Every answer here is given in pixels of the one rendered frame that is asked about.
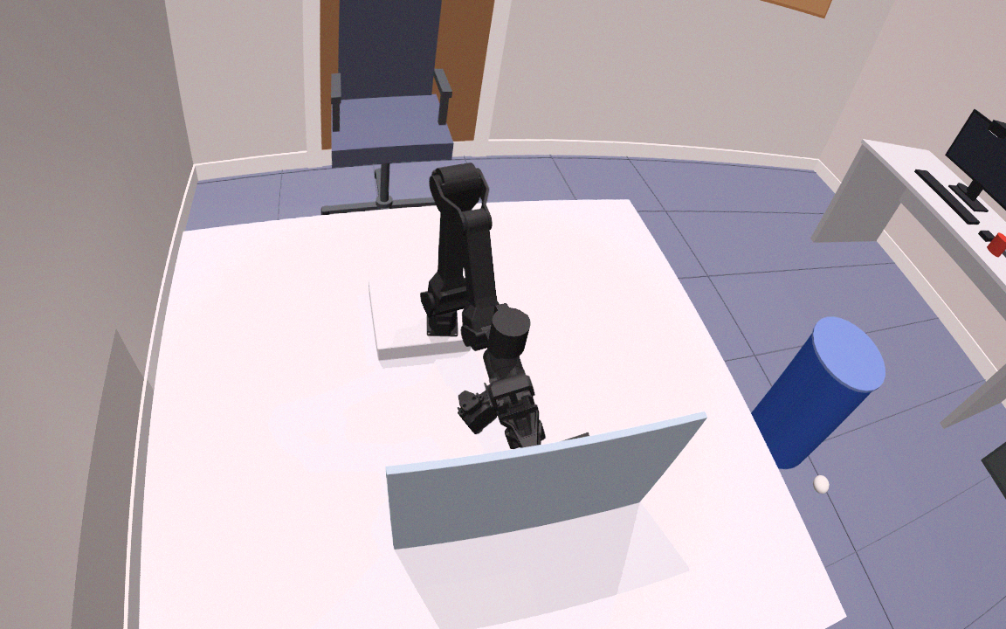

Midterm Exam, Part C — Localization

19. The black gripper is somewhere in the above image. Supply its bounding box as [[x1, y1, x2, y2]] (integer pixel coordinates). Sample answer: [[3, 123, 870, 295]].
[[487, 366, 547, 449]]

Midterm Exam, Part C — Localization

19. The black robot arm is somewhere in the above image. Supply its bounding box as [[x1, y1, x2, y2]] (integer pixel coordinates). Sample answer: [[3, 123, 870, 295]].
[[420, 162, 531, 434]]

